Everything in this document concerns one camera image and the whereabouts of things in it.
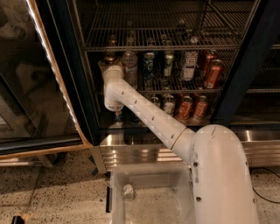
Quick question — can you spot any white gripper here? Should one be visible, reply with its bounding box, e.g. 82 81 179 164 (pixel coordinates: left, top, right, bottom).
98 57 124 83

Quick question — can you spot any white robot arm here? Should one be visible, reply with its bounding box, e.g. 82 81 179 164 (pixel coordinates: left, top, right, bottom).
98 60 259 224

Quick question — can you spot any blue patterned can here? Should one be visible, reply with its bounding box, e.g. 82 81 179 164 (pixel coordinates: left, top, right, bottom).
143 52 156 81

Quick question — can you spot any blue pepsi can left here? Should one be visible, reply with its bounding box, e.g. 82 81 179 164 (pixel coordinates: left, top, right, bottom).
113 110 123 123

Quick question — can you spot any blue pepsi can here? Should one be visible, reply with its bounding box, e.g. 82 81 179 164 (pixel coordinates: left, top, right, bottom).
113 110 123 123
130 112 139 123

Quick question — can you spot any white green can left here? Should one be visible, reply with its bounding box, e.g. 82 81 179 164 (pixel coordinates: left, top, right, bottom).
150 96 161 107

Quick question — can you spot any blue pepsi can right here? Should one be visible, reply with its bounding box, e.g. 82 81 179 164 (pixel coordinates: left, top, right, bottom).
130 112 139 123

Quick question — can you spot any green white slim can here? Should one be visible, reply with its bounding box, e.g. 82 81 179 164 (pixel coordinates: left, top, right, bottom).
164 51 174 77

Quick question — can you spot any white green can right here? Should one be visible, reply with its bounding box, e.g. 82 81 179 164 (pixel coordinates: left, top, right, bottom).
163 94 175 116

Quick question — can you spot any stainless steel fridge base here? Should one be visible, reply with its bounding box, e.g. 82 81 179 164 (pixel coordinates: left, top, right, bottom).
89 129 280 173

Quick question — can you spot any red coke can left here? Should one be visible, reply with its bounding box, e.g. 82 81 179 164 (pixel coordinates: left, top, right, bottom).
177 95 193 120

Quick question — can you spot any red coke can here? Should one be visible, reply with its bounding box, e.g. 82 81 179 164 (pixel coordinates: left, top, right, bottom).
177 95 193 120
192 95 208 119

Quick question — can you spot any glass fridge door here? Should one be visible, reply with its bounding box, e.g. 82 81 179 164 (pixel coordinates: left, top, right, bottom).
0 0 90 159

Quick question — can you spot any red coke can right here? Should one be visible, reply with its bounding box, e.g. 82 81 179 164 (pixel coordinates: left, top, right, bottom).
192 95 208 119

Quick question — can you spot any red can rear middle shelf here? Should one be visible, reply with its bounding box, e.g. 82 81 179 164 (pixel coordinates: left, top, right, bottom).
200 49 218 77

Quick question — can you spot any red can shelf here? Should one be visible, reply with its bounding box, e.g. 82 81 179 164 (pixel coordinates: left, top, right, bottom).
200 49 218 77
204 59 224 89

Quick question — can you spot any red can front middle shelf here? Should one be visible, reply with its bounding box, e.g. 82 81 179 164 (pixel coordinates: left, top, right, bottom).
204 59 224 89

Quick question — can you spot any clear plastic water bottle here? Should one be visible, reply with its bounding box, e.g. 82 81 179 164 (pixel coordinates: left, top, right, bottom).
122 51 138 89

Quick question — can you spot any white labelled bottle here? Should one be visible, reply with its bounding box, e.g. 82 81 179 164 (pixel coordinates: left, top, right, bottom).
180 51 199 81

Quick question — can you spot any small clear cup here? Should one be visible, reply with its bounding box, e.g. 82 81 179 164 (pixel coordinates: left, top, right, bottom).
122 184 134 201

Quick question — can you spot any clear plastic bin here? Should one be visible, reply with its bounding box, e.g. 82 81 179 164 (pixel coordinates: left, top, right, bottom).
110 162 196 224

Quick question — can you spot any upper wire shelf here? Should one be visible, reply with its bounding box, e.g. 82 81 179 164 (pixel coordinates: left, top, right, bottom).
84 0 260 52

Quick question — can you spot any wire shelf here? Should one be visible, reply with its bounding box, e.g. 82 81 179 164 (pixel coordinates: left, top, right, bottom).
94 49 238 96
84 0 260 52

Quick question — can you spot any middle wire shelf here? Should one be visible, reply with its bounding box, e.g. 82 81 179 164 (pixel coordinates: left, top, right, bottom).
94 49 238 96

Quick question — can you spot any black bin handle left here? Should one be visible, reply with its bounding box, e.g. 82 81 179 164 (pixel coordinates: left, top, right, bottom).
106 186 112 213

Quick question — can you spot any black cable on floor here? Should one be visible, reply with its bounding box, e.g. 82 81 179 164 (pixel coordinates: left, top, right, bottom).
249 166 280 205

